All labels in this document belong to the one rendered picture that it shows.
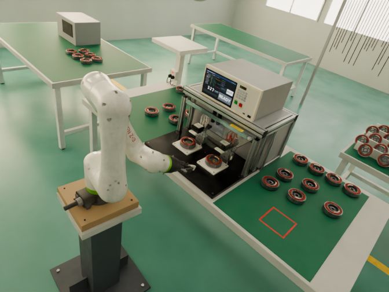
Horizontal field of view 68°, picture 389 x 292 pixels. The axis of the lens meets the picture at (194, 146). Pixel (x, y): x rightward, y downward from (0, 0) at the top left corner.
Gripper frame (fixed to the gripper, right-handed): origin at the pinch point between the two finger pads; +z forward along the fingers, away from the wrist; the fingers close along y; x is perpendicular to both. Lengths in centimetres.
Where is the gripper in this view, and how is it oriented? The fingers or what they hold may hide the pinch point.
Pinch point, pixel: (191, 167)
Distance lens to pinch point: 170.3
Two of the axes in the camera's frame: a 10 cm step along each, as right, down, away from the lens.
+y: 7.0, 5.0, -5.1
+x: 4.9, -8.6, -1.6
